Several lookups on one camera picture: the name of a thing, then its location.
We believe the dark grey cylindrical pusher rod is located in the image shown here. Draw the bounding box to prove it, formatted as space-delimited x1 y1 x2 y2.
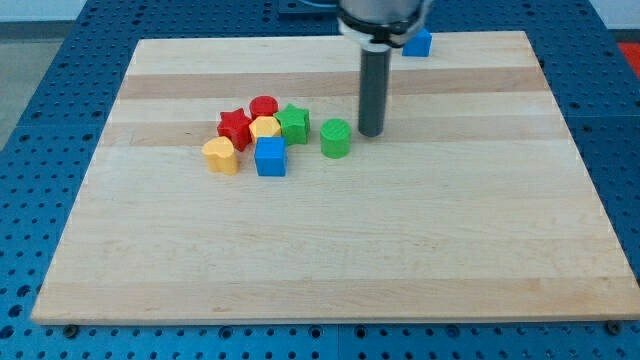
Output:
358 43 391 137

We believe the green cylinder block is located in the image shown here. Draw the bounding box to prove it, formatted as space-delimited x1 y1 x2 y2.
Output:
320 118 351 159

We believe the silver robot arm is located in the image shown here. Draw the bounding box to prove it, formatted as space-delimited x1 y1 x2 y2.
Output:
337 0 432 137

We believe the green star block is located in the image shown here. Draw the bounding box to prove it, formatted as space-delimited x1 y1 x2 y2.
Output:
274 104 310 145

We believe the red star block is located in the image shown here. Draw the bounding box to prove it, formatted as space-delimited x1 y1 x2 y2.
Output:
217 108 252 152

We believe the blue block at far edge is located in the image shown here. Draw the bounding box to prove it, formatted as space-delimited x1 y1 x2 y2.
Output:
402 28 433 57

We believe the red cylinder block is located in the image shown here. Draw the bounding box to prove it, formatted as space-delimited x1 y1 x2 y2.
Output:
249 95 279 119

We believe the yellow hexagon block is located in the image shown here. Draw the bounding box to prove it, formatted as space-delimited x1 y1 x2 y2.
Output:
249 116 282 144

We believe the blue cube block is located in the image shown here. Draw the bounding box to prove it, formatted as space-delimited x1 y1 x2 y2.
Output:
254 137 288 177

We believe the light wooden board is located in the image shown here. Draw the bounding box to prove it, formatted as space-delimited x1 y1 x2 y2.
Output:
32 31 639 325

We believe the yellow heart block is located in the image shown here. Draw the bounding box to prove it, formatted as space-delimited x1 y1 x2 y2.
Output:
201 136 239 175

